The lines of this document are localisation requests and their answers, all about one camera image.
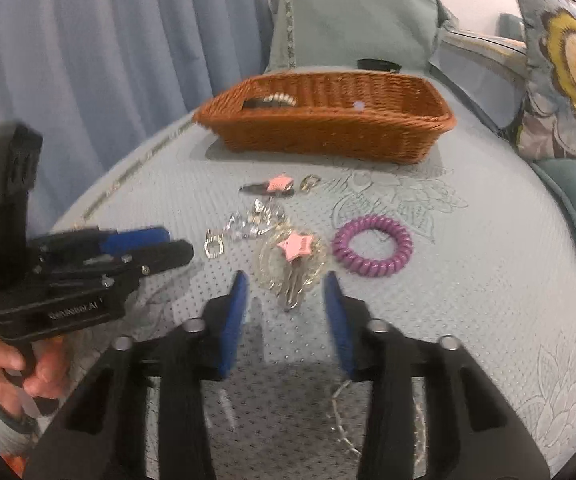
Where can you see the large floral cushion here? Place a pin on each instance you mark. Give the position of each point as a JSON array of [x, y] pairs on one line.
[[568, 60]]

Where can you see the pink star hair clip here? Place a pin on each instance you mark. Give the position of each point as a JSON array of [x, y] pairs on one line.
[[295, 246], [278, 182]]

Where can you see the blue curtain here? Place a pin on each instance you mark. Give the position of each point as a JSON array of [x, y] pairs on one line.
[[118, 60]]

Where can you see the embossed teal sofa cover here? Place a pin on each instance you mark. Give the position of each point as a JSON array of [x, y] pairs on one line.
[[468, 285]]

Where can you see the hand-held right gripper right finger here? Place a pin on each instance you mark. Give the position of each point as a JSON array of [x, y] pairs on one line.
[[338, 330]]

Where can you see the person's left hand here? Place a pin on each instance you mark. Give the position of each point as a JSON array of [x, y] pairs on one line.
[[48, 370]]

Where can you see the brown wicker basket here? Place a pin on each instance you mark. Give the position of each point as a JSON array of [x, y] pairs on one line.
[[318, 130]]

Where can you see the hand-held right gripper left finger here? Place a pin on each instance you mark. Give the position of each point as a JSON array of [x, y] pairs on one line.
[[233, 320]]

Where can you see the gold earring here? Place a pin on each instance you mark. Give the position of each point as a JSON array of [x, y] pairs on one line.
[[309, 183]]

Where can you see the teal sofa backrest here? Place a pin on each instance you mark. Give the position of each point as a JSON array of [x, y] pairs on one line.
[[510, 25]]

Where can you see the folded grey-blue blanket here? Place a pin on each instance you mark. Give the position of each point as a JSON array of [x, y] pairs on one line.
[[478, 75]]

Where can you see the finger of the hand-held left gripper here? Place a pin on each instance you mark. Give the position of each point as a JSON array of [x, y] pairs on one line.
[[138, 237], [168, 255]]

